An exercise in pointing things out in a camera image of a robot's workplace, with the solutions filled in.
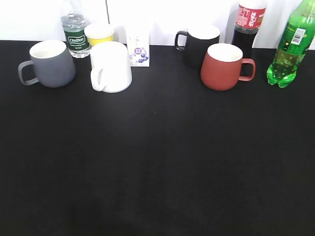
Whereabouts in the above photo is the grey ceramic mug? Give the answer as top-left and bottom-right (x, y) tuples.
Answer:
(18, 40), (76, 88)

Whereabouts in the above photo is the green soda bottle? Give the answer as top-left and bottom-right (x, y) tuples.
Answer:
(266, 0), (315, 88)

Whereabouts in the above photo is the yellow ceramic cup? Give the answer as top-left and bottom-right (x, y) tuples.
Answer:
(84, 23), (114, 47)

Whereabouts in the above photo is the Cestbon clear water bottle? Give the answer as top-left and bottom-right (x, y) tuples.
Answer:
(61, 0), (91, 59)

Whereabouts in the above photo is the white ceramic mug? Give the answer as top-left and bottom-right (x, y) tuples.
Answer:
(90, 41), (132, 93)

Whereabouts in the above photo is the red ceramic mug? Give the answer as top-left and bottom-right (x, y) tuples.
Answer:
(200, 43), (256, 91)

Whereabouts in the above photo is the white blueberry drink carton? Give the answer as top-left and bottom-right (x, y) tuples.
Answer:
(126, 24), (150, 67)

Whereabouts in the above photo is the black ceramic mug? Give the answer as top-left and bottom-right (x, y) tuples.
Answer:
(174, 24), (221, 70)

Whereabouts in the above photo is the cola bottle red label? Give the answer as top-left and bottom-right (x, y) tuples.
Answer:
(231, 0), (267, 58)

